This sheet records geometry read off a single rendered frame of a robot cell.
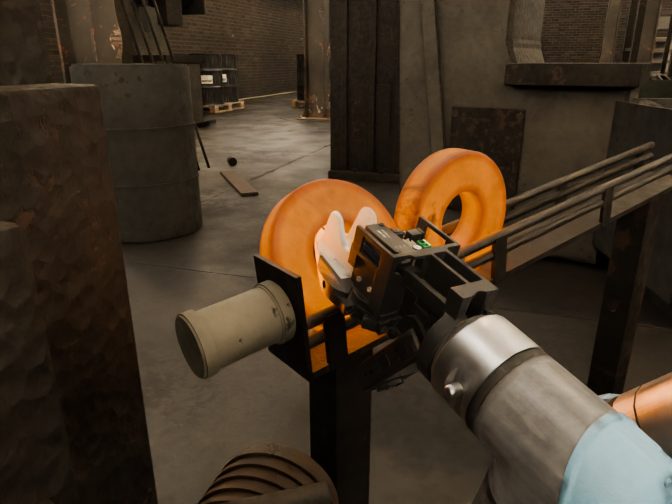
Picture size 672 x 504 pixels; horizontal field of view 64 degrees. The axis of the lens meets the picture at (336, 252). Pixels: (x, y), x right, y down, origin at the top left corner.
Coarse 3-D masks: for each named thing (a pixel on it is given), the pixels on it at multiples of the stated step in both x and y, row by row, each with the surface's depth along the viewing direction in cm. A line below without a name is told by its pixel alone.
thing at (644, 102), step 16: (624, 112) 213; (640, 112) 201; (656, 112) 190; (624, 128) 213; (640, 128) 201; (656, 128) 190; (624, 144) 213; (640, 144) 201; (656, 144) 190; (624, 160) 213; (592, 240) 241; (608, 240) 225; (656, 240) 189; (608, 256) 225; (656, 256) 189; (656, 272) 189; (656, 288) 189; (656, 304) 207
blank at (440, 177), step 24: (432, 168) 57; (456, 168) 58; (480, 168) 60; (408, 192) 57; (432, 192) 57; (456, 192) 59; (480, 192) 61; (504, 192) 64; (408, 216) 57; (432, 216) 58; (480, 216) 63; (504, 216) 65; (432, 240) 59; (456, 240) 64
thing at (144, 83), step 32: (96, 64) 251; (128, 64) 252; (160, 64) 260; (128, 96) 255; (160, 96) 262; (128, 128) 260; (160, 128) 265; (192, 128) 287; (128, 160) 264; (160, 160) 270; (192, 160) 289; (128, 192) 270; (160, 192) 275; (192, 192) 291; (128, 224) 275; (160, 224) 279; (192, 224) 295
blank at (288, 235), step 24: (312, 192) 54; (336, 192) 55; (360, 192) 57; (288, 216) 52; (312, 216) 53; (384, 216) 58; (264, 240) 52; (288, 240) 51; (312, 240) 53; (288, 264) 51; (312, 264) 52; (312, 288) 51; (312, 312) 51
